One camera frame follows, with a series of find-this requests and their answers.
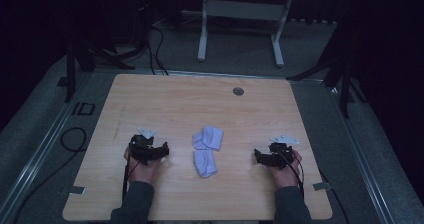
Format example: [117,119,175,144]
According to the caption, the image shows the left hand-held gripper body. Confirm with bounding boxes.
[129,127,160,166]

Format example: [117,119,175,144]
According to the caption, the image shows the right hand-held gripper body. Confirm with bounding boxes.
[265,134,300,170]

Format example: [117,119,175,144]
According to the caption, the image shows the person's left hand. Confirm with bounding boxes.
[123,145,165,186]

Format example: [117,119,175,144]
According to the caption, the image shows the person's right hand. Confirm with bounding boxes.
[266,149,303,189]

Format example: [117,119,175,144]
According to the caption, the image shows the white sock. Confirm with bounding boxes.
[192,125,225,152]
[192,149,219,179]

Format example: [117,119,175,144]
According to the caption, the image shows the black floor marking tape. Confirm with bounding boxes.
[70,101,97,117]

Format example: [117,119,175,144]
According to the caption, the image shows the black tripod stand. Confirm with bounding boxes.
[285,13,369,120]
[56,27,136,104]

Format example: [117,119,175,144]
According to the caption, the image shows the white metal stand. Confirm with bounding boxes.
[197,0,296,68]

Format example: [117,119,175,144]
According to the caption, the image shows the right hand-held gripper cable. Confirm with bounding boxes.
[279,147,306,200]

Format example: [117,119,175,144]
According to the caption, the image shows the hand-held gripper cable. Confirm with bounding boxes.
[279,147,306,200]
[121,163,134,203]

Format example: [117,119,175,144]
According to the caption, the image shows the left hand-held gripper cable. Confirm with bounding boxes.
[121,163,134,203]

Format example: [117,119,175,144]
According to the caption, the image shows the black floor cable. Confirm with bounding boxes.
[12,126,88,224]

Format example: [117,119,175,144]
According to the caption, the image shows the metal floor rail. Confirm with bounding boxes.
[328,83,396,224]
[0,71,96,224]

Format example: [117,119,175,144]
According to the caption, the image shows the black cable bundle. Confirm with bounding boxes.
[145,23,170,76]

